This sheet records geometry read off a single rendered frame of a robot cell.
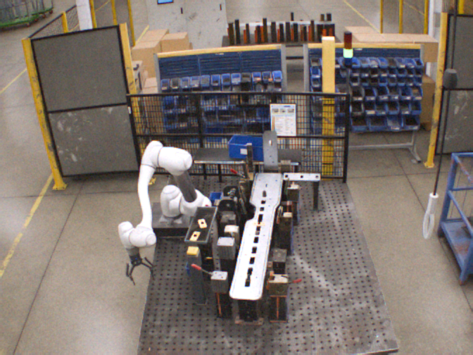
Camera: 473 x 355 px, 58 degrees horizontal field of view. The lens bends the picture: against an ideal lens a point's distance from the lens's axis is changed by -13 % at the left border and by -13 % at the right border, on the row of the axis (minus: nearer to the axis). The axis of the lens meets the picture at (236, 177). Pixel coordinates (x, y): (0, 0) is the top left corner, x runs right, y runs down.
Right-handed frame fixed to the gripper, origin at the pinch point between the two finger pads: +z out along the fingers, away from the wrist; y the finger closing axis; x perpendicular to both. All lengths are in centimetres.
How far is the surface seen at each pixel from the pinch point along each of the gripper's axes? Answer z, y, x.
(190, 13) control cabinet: -210, -282, -655
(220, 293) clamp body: 8, -39, 40
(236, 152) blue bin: -42, -110, -78
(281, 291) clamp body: 11, -70, 61
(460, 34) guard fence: -95, -407, -77
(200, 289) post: 10.7, -31.2, 21.1
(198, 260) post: -13.3, -33.8, 30.1
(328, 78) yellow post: -87, -188, -39
